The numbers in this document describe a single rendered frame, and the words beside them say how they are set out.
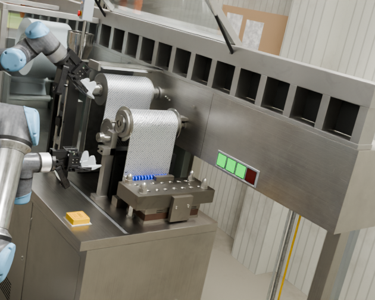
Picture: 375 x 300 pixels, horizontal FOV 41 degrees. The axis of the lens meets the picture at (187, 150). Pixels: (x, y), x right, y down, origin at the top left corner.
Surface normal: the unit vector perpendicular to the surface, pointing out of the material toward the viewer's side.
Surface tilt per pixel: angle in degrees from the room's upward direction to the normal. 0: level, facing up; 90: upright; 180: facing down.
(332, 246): 90
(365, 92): 90
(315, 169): 90
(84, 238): 0
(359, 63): 90
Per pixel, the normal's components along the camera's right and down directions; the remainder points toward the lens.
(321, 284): -0.79, 0.02
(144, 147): 0.58, 0.33
